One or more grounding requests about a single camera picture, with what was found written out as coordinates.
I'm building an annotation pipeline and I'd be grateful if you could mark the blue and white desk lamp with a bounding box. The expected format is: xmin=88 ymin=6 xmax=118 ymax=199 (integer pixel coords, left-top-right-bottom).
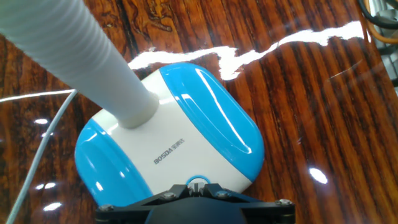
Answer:
xmin=0 ymin=0 xmax=266 ymax=208

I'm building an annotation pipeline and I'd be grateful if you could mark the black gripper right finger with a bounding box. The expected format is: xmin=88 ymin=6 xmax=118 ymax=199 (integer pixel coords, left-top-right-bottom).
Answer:
xmin=195 ymin=182 xmax=296 ymax=224

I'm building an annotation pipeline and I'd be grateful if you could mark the glossy wood-grain table mat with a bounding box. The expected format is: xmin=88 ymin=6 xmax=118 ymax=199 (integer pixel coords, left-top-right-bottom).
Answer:
xmin=0 ymin=0 xmax=398 ymax=224

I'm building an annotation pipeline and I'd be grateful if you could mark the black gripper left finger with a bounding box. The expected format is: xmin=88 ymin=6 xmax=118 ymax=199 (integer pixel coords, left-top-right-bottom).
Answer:
xmin=95 ymin=183 xmax=197 ymax=224

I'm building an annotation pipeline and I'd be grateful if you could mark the orange cable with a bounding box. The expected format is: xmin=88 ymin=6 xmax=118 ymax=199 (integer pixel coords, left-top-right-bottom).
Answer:
xmin=363 ymin=0 xmax=398 ymax=45

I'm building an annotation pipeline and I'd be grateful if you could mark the black camera stand cable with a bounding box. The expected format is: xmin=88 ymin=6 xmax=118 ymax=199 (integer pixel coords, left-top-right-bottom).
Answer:
xmin=357 ymin=0 xmax=398 ymax=30

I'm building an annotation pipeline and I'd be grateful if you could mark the white lamp power cable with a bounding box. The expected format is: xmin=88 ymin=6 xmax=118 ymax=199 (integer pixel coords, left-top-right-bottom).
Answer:
xmin=5 ymin=89 xmax=79 ymax=224

